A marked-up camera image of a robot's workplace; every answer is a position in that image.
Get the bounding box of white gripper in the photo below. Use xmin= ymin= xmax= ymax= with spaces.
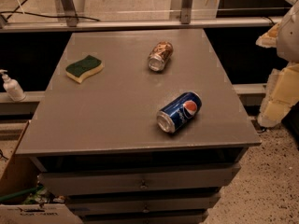
xmin=256 ymin=1 xmax=299 ymax=128

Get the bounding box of blue pepsi can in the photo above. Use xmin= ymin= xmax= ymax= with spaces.
xmin=156 ymin=92 xmax=202 ymax=133

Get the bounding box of brown soda can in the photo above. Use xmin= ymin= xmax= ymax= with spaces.
xmin=148 ymin=41 xmax=174 ymax=72

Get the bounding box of grey drawer cabinet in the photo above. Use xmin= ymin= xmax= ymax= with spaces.
xmin=17 ymin=29 xmax=260 ymax=224

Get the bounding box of green yellow sponge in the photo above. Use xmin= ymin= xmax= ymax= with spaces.
xmin=65 ymin=55 xmax=104 ymax=84

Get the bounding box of white pump bottle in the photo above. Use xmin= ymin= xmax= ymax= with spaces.
xmin=0 ymin=69 xmax=26 ymax=102

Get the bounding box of cardboard box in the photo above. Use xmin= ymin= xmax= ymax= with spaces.
xmin=0 ymin=120 xmax=83 ymax=224

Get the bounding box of metal frame rail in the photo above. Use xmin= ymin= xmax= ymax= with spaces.
xmin=0 ymin=0 xmax=281 ymax=32

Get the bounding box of black cable on floor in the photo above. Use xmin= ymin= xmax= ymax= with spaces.
xmin=0 ymin=0 xmax=101 ymax=22

